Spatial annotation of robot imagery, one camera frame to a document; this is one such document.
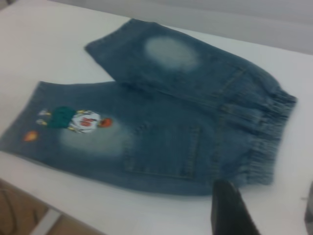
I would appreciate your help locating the blue denim printed shorts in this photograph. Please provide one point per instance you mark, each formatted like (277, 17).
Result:
(171, 110)

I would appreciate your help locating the white table leg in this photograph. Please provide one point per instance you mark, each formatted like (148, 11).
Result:
(46, 221)

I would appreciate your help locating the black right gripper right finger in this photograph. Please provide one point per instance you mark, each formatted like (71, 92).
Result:
(309, 215)

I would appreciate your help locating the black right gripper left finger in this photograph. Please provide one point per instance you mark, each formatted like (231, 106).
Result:
(230, 213)

